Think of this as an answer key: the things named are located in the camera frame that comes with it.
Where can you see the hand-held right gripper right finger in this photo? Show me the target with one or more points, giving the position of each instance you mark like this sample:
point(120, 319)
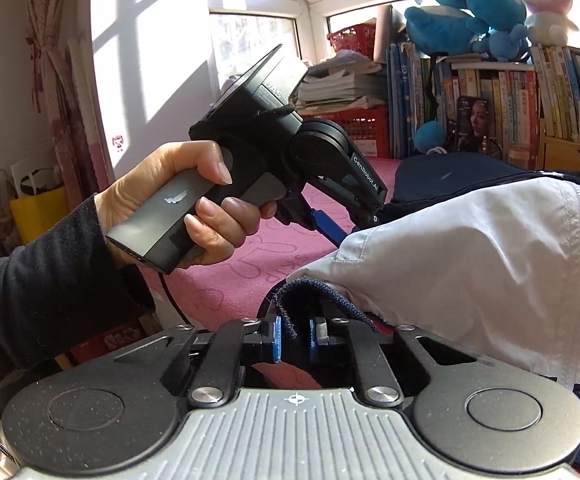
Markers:
point(315, 342)

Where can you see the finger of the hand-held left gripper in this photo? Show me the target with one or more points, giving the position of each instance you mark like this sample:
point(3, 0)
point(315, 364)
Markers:
point(364, 180)
point(327, 227)

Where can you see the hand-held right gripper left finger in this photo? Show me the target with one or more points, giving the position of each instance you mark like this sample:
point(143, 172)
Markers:
point(276, 340)

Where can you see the white and navy jacket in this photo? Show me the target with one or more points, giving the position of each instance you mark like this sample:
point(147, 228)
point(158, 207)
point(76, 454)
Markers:
point(469, 260)

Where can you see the person's left forearm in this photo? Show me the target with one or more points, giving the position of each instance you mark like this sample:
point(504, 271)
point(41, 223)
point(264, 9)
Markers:
point(30, 300)

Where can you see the person's left hand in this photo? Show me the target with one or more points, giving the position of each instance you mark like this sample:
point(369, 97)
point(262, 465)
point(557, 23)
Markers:
point(170, 162)

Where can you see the red plastic crate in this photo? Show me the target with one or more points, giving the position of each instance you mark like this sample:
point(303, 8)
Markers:
point(364, 127)

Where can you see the blue plush ball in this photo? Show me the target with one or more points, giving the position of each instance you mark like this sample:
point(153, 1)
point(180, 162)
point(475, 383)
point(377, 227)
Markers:
point(429, 137)

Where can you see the stack of paper booklets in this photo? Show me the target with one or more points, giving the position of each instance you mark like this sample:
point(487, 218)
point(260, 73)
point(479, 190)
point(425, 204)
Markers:
point(340, 80)

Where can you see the red plastic basket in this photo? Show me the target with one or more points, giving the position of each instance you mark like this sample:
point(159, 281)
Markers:
point(354, 37)

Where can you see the smartphone in red case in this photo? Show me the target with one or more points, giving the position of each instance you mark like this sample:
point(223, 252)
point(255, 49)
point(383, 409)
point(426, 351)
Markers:
point(474, 125)

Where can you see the cardboard tube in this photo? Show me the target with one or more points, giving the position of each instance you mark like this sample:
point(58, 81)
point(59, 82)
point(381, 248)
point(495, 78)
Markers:
point(384, 30)

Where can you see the row of large study books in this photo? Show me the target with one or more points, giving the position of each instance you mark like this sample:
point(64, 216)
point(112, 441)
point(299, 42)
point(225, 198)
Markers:
point(509, 95)

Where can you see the red printed packet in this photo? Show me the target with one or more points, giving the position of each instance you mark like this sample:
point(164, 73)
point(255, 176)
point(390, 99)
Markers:
point(105, 345)

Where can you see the pink curtain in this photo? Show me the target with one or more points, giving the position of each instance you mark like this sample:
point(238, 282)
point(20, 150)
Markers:
point(65, 85)

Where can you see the blue plush toy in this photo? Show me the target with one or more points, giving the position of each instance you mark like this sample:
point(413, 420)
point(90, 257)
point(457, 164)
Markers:
point(474, 7)

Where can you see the wooden drawer organizer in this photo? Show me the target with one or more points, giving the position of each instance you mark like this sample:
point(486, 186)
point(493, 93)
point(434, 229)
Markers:
point(569, 152)

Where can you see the yellow paper bag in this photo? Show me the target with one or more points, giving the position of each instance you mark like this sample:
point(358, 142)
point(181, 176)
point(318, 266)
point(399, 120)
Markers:
point(40, 215)

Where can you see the pink rabbit plush toy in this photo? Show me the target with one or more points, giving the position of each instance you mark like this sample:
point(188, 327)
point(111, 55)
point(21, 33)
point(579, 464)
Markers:
point(544, 0)

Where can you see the white window frame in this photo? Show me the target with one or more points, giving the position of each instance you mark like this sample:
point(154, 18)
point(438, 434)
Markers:
point(300, 5)

